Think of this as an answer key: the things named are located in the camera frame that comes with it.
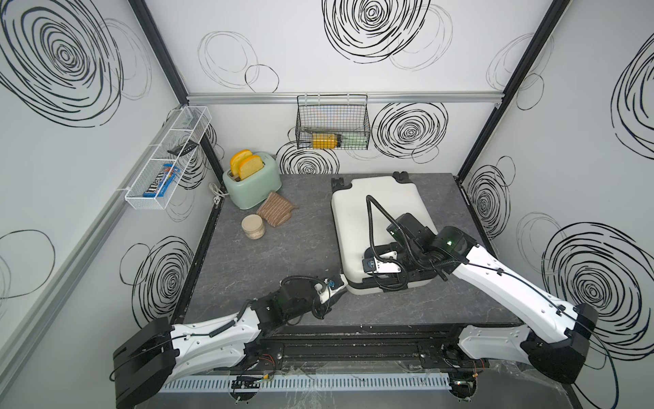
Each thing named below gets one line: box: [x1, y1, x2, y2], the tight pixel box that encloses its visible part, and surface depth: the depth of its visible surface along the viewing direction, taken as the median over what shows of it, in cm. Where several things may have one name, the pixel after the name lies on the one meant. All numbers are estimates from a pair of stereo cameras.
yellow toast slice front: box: [238, 155, 265, 180], surface depth 100 cm
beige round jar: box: [240, 213, 265, 241], surface depth 99 cm
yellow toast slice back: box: [229, 149, 253, 177], surface depth 100 cm
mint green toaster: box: [222, 151, 283, 211], surface depth 104 cm
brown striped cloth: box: [256, 191, 299, 228], surface depth 108 cm
